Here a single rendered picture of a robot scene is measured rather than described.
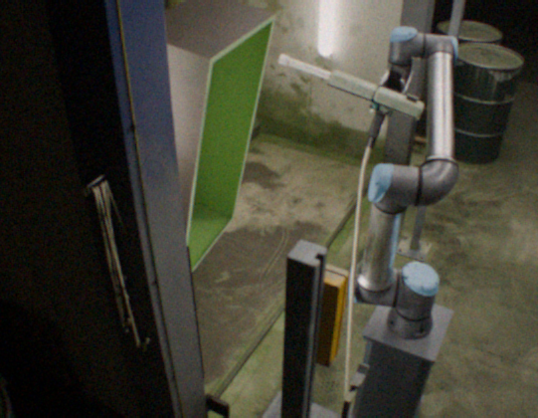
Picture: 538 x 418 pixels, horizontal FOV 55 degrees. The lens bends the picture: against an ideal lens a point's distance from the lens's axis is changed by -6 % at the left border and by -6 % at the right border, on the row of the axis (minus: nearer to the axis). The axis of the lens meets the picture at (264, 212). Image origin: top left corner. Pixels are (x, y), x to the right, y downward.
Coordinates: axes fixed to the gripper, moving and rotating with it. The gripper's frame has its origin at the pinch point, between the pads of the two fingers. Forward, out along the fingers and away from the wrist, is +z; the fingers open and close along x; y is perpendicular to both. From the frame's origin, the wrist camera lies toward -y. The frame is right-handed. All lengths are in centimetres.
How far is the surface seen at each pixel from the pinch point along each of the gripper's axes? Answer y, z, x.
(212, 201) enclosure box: 123, -58, 72
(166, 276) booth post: 36, 67, 35
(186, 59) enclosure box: 10, 0, 69
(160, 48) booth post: -24, 57, 47
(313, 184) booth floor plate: 169, -167, 37
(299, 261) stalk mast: -11, 87, -1
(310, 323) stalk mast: 3, 87, -7
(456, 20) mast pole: 5, -128, -14
